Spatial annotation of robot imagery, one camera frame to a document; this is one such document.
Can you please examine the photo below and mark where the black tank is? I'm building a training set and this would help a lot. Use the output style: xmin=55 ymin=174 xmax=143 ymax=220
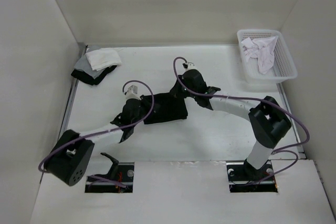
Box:
xmin=71 ymin=66 xmax=117 ymax=86
xmin=144 ymin=93 xmax=188 ymax=124

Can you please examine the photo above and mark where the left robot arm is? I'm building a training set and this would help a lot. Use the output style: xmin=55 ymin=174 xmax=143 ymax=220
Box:
xmin=39 ymin=97 xmax=154 ymax=186

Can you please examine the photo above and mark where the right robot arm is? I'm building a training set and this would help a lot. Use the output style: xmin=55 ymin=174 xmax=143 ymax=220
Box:
xmin=170 ymin=69 xmax=292 ymax=180

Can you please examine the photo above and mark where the folded black tank top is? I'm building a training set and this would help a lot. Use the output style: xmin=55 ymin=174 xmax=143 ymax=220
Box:
xmin=71 ymin=66 xmax=117 ymax=86

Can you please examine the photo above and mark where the folded grey tank top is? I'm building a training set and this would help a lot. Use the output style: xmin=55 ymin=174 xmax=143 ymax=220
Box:
xmin=74 ymin=55 xmax=103 ymax=79

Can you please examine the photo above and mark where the white tank top in basket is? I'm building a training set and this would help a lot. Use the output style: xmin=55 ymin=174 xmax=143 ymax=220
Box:
xmin=241 ymin=36 xmax=278 ymax=74

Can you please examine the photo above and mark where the white plastic basket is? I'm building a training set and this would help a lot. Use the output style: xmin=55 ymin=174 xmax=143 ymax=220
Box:
xmin=237 ymin=29 xmax=298 ymax=84

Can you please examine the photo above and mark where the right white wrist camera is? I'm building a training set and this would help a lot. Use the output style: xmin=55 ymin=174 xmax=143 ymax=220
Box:
xmin=183 ymin=62 xmax=197 ymax=71

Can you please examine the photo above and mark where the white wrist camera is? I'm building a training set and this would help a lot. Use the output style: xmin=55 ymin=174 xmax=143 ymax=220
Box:
xmin=183 ymin=62 xmax=197 ymax=71
xmin=125 ymin=85 xmax=141 ymax=100

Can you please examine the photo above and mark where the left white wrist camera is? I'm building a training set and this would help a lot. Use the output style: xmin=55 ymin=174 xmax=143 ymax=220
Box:
xmin=125 ymin=85 xmax=141 ymax=100

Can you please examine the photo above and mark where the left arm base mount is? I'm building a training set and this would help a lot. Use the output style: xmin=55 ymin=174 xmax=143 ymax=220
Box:
xmin=85 ymin=153 xmax=135 ymax=194

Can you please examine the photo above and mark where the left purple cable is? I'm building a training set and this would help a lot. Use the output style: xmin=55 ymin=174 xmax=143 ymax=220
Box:
xmin=38 ymin=80 xmax=155 ymax=190

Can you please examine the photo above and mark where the purple cable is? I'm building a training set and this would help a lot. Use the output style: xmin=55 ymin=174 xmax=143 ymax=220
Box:
xmin=38 ymin=80 xmax=155 ymax=190
xmin=172 ymin=56 xmax=310 ymax=185

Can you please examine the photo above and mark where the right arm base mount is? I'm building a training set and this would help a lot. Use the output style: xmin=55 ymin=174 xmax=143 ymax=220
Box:
xmin=226 ymin=161 xmax=278 ymax=193

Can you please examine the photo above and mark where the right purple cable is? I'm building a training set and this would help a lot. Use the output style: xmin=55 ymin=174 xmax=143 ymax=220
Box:
xmin=172 ymin=56 xmax=310 ymax=185

